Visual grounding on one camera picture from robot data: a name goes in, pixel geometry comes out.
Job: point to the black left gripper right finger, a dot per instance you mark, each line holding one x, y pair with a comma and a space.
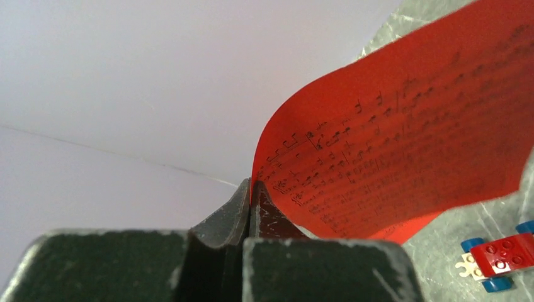
282, 263

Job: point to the red blue toy car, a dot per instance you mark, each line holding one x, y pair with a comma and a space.
492, 262

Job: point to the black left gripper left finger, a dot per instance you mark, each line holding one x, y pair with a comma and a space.
203, 263

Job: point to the red sheet music folder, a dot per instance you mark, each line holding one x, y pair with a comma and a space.
440, 118

